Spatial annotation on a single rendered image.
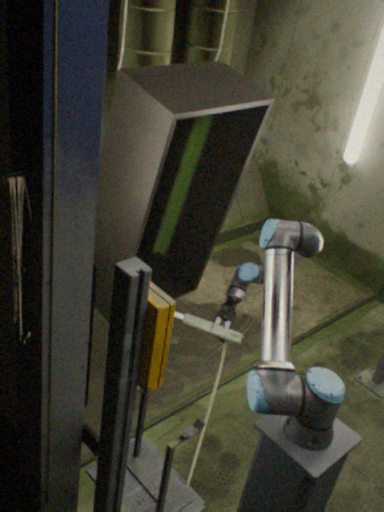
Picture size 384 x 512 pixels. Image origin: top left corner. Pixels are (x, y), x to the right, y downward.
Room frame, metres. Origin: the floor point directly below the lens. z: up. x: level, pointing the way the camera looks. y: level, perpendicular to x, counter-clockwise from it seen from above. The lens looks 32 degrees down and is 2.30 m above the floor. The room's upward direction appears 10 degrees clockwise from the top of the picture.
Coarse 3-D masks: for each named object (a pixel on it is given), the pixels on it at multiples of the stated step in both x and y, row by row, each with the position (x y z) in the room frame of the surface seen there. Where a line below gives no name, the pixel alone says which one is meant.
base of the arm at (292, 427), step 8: (288, 416) 1.60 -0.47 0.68; (288, 424) 1.57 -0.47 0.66; (296, 424) 1.54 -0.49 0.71; (304, 424) 1.52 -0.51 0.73; (288, 432) 1.54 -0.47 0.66; (296, 432) 1.52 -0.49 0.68; (304, 432) 1.51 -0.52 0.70; (312, 432) 1.51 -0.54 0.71; (320, 432) 1.51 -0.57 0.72; (328, 432) 1.53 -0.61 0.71; (296, 440) 1.51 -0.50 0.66; (304, 440) 1.50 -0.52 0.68; (312, 440) 1.50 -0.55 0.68; (320, 440) 1.50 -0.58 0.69; (328, 440) 1.52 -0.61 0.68; (304, 448) 1.49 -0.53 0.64; (312, 448) 1.49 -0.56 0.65; (320, 448) 1.49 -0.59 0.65
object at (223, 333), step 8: (176, 312) 2.26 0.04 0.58; (184, 320) 2.22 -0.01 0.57; (192, 320) 2.21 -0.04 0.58; (200, 320) 2.21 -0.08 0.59; (200, 328) 2.19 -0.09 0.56; (208, 328) 2.18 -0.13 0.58; (216, 328) 2.18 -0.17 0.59; (224, 328) 2.18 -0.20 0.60; (224, 336) 2.15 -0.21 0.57; (232, 336) 2.14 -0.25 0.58; (240, 336) 2.14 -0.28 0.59
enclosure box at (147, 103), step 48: (144, 96) 2.17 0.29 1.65; (192, 96) 2.26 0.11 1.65; (240, 96) 2.41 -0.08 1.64; (144, 144) 2.15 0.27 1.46; (192, 144) 2.78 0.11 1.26; (240, 144) 2.60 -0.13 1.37; (144, 192) 2.13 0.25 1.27; (192, 192) 2.76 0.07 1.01; (96, 240) 2.32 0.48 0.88; (144, 240) 2.75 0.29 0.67; (192, 240) 2.73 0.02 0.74; (96, 288) 2.31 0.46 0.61; (192, 288) 2.65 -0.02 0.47
